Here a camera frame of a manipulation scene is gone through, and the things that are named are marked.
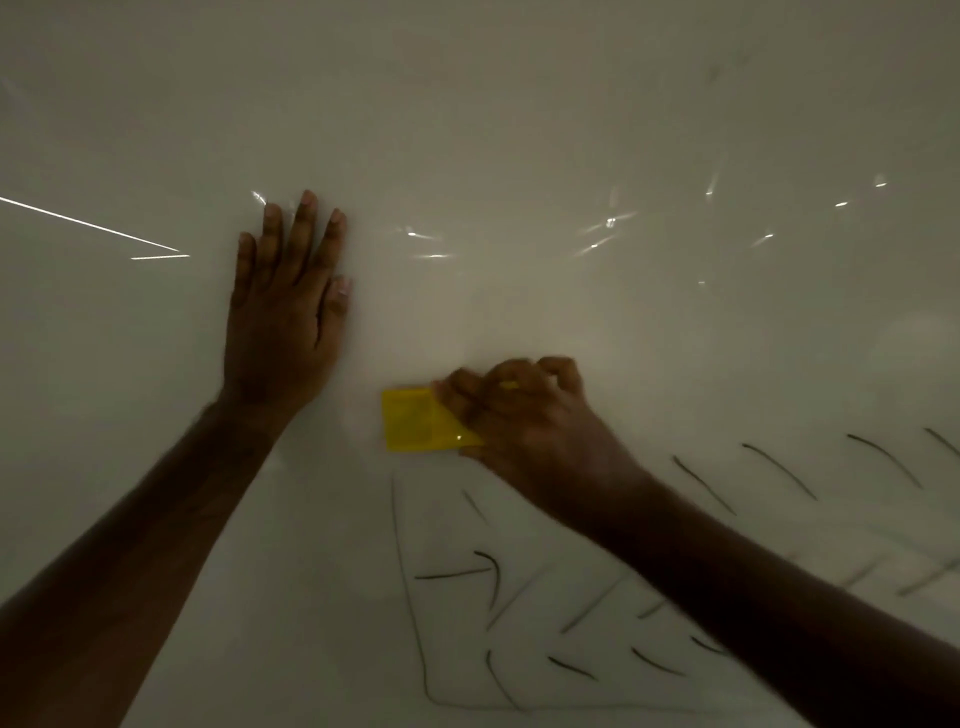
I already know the person's left hand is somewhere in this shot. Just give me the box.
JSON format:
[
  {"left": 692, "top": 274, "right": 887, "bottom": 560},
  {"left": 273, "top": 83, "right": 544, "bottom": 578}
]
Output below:
[{"left": 218, "top": 189, "right": 354, "bottom": 435}]

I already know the person's right hand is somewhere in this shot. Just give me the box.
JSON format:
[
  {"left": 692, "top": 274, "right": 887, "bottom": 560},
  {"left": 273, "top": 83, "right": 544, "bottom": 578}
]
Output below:
[{"left": 432, "top": 356, "right": 651, "bottom": 535}]

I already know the yellow plastic scraper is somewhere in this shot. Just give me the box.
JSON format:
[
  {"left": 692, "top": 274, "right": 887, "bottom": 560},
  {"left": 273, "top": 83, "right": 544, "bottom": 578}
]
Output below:
[{"left": 381, "top": 381, "right": 519, "bottom": 454}]

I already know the person's right forearm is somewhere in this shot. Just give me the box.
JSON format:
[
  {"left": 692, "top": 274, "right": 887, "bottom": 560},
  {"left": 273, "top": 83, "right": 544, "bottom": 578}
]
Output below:
[{"left": 585, "top": 471, "right": 960, "bottom": 728}]

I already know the person's left forearm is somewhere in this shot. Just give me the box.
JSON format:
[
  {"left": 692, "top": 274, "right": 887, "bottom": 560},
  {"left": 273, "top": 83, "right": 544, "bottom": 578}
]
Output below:
[{"left": 0, "top": 401, "right": 295, "bottom": 728}]

